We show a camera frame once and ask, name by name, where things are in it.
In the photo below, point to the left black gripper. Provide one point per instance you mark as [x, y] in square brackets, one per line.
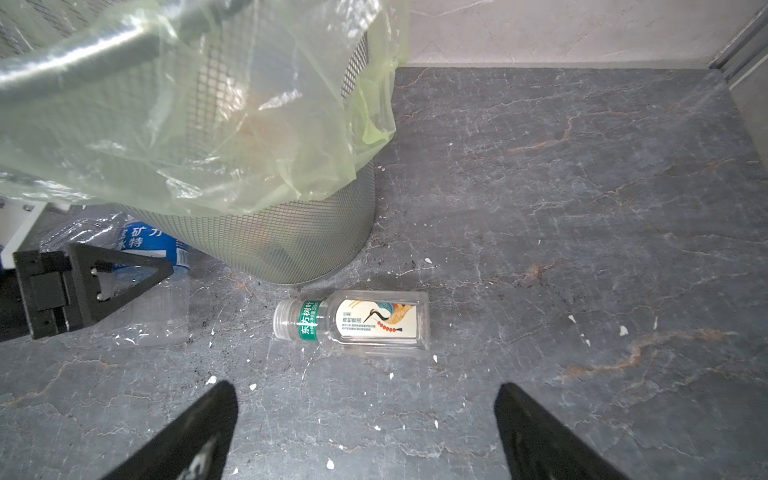
[47, 294]

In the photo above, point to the small beige label package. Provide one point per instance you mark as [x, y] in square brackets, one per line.
[358, 321]

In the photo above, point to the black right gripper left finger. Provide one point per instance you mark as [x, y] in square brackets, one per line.
[194, 446]

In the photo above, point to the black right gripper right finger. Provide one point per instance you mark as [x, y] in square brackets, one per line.
[538, 446]

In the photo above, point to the green mesh trash bin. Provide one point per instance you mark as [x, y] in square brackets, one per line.
[288, 234]

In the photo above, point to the green plastic bin liner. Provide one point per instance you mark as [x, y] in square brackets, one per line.
[198, 108]

